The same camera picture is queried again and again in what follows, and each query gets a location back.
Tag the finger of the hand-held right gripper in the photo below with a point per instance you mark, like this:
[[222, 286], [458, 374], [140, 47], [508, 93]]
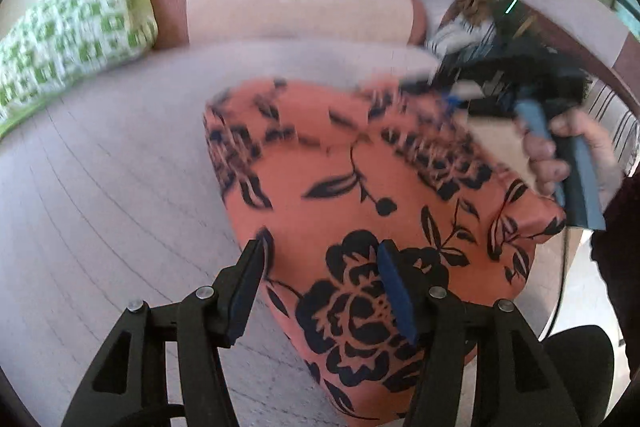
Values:
[[425, 79]]

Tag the pink white pillow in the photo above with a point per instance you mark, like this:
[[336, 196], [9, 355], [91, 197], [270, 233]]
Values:
[[300, 2]]

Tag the striped white cloth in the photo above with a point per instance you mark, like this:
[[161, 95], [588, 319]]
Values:
[[465, 34]]

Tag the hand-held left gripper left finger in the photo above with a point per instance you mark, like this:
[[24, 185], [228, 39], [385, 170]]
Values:
[[245, 297]]

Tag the black round stool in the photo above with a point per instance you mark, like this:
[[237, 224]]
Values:
[[580, 372]]

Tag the orange black floral garment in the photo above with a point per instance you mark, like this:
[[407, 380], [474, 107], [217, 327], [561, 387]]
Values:
[[350, 157]]

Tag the green white patterned pillow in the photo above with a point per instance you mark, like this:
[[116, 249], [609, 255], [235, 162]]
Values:
[[65, 37]]

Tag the person's right hand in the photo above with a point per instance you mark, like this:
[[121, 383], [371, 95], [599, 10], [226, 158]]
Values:
[[600, 147]]

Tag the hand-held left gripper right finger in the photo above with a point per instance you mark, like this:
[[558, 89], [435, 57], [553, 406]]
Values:
[[397, 297]]

